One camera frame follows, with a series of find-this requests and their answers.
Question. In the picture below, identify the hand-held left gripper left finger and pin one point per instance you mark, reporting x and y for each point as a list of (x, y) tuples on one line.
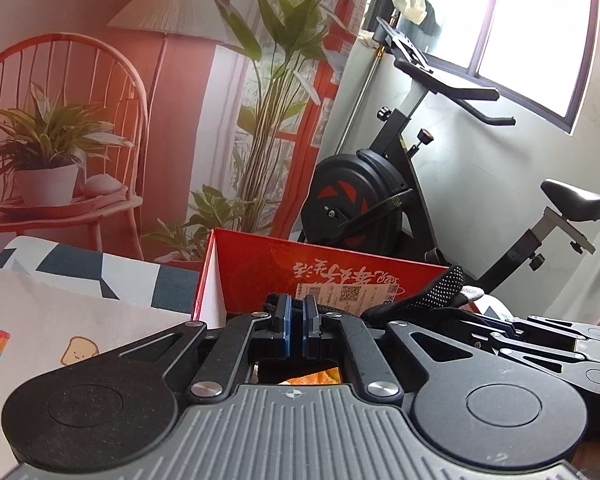
[(288, 332)]

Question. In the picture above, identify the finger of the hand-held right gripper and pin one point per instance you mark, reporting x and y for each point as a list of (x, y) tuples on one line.
[(540, 325), (530, 356)]

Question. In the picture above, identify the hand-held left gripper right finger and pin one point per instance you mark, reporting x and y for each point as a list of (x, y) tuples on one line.
[(309, 332)]

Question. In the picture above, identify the red strawberry print cardboard box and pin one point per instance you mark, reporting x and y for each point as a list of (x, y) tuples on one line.
[(260, 265)]

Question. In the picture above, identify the black exercise bike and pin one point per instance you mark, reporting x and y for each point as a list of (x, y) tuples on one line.
[(360, 195)]

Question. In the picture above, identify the white printed tablecloth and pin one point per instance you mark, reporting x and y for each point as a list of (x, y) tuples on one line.
[(55, 310)]

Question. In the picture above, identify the thin metal pole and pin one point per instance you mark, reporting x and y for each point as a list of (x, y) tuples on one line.
[(372, 77)]

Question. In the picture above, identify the dark framed window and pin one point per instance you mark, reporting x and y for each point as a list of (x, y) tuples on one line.
[(530, 35)]

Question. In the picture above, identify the white plastic bag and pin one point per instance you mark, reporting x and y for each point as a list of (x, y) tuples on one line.
[(409, 4)]

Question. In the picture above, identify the printed room scene wall tapestry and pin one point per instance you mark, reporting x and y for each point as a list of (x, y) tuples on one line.
[(180, 110)]

